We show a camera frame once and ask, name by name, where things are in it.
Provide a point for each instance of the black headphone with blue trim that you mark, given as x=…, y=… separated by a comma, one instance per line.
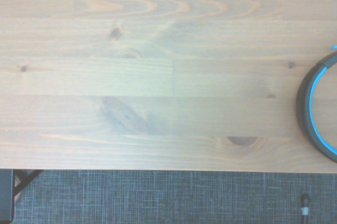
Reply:
x=302, y=108

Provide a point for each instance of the black metal table leg frame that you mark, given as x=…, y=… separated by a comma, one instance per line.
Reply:
x=6, y=195

